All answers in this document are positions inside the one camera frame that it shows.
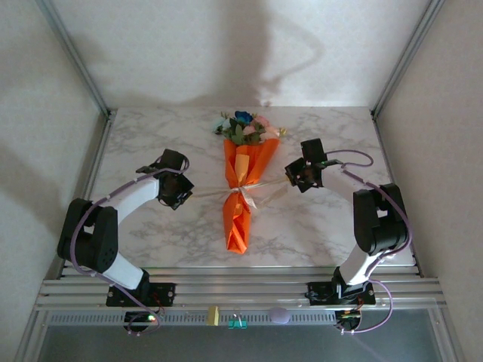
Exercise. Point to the small yellow block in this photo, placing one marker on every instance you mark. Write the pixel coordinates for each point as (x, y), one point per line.
(213, 316)

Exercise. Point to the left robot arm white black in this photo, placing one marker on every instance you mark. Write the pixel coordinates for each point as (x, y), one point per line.
(90, 237)

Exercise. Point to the aluminium corner post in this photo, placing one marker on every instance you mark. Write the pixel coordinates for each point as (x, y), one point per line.
(75, 56)
(407, 56)

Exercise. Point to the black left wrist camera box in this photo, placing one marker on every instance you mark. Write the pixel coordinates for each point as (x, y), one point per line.
(175, 160)

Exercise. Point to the artificial flower bunch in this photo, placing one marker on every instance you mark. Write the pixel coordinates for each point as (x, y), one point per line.
(262, 121)

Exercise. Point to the small black controller board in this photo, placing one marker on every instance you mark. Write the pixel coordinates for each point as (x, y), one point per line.
(349, 320)
(137, 320)

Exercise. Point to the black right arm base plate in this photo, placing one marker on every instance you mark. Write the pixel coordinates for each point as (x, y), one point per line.
(320, 294)

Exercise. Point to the aluminium table side rail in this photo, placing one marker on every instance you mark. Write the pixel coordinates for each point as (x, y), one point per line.
(96, 162)
(389, 162)

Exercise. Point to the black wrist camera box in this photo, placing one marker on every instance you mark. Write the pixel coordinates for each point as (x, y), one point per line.
(175, 160)
(313, 151)

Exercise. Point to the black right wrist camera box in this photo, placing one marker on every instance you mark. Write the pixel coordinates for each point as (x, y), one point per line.
(313, 151)

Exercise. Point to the purple ball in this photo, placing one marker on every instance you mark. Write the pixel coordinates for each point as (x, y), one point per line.
(279, 315)

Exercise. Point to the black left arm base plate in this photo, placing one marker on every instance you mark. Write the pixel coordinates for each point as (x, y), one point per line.
(162, 294)

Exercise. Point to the slotted grey metal strip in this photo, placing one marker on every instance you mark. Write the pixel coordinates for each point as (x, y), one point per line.
(188, 318)

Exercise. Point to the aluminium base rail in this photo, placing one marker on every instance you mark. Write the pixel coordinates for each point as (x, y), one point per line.
(241, 286)

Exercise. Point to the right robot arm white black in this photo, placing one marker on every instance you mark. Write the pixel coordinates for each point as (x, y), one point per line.
(381, 218)

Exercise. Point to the cream printed ribbon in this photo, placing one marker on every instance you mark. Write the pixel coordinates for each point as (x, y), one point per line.
(249, 198)

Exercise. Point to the fake blue flower stem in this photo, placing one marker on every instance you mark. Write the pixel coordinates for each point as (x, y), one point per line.
(242, 117)

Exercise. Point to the orange wrapping paper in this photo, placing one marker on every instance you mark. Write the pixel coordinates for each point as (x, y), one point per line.
(237, 226)

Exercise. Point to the green binder clip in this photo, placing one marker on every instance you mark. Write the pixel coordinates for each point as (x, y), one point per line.
(237, 323)

